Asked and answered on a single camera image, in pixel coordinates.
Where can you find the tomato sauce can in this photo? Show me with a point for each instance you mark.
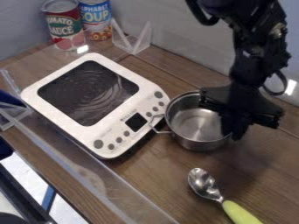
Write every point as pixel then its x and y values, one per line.
pixel 64 23

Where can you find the alphabet soup can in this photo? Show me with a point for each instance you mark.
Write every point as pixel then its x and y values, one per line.
pixel 95 12

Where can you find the silver pot with handles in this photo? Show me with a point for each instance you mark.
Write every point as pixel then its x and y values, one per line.
pixel 195 127

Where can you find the clear acrylic front barrier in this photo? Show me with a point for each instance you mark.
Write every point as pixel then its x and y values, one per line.
pixel 104 199

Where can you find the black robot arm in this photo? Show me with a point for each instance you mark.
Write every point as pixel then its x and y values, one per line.
pixel 259 30

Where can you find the clear acrylic corner bracket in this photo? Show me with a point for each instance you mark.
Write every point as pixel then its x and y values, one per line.
pixel 131 44

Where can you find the spoon with green handle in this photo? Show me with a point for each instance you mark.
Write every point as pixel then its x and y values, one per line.
pixel 203 184

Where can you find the black metal table frame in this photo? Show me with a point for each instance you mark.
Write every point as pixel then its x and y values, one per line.
pixel 28 208

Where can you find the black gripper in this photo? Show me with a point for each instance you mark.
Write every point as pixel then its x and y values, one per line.
pixel 241 100

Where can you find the white and black stove top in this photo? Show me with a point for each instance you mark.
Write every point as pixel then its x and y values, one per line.
pixel 100 103

